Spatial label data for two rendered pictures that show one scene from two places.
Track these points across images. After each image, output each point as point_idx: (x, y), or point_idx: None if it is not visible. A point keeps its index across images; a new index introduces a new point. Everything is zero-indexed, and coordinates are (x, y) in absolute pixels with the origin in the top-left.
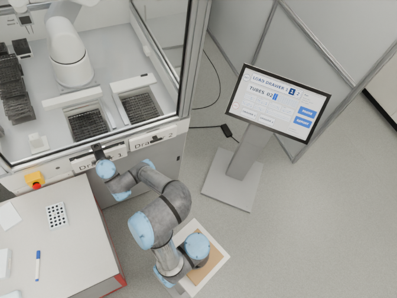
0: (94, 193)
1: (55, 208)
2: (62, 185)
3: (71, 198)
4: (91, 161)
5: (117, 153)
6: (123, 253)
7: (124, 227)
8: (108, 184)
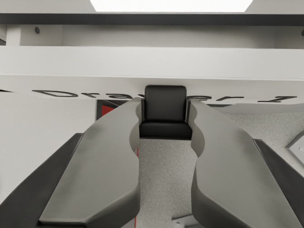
0: None
1: None
2: (10, 108)
3: (21, 169)
4: (47, 158)
5: (282, 94)
6: (146, 176)
7: (161, 144)
8: None
